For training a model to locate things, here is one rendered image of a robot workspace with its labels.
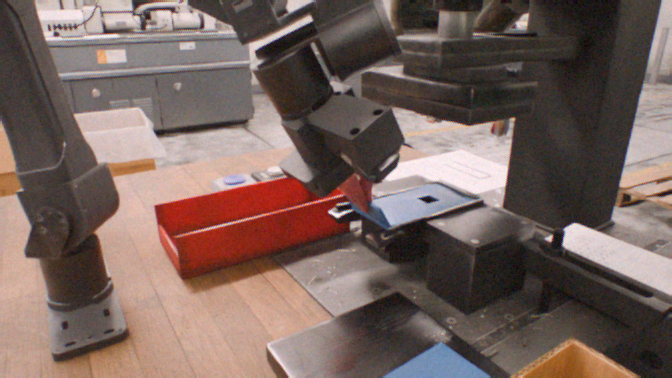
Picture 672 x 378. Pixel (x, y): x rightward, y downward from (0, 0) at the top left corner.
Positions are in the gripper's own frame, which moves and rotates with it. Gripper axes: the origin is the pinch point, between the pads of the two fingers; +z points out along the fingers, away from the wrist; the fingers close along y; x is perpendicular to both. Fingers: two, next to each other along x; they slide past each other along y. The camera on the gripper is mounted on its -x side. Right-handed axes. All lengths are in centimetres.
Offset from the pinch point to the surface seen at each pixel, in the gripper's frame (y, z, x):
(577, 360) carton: 0.0, 5.5, -25.1
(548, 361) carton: -2.3, 2.9, -24.5
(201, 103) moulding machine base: 57, 116, 438
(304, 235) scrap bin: -5.5, 7.4, 12.5
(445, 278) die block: 1.2, 9.4, -7.9
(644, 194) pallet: 196, 213, 76
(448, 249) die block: 3.1, 6.2, -7.9
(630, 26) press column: 40.0, 1.1, -7.8
